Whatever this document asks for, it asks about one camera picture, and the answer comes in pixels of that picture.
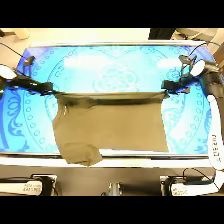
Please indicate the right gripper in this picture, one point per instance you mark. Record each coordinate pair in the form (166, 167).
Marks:
(170, 86)

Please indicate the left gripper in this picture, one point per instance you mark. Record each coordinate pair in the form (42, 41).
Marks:
(46, 88)

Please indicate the olive green T-shirt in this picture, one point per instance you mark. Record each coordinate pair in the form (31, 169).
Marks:
(110, 123)

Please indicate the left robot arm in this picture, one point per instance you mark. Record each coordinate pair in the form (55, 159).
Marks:
(20, 81)

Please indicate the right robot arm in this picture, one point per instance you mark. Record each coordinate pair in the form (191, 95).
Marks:
(214, 110)

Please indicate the person's legs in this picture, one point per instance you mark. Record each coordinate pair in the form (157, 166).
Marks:
(161, 33)

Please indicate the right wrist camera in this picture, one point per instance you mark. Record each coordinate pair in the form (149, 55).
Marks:
(185, 63)

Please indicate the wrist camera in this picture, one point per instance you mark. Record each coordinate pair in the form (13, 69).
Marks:
(185, 63)
(28, 62)

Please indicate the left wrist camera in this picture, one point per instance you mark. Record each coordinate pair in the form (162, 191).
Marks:
(28, 62)

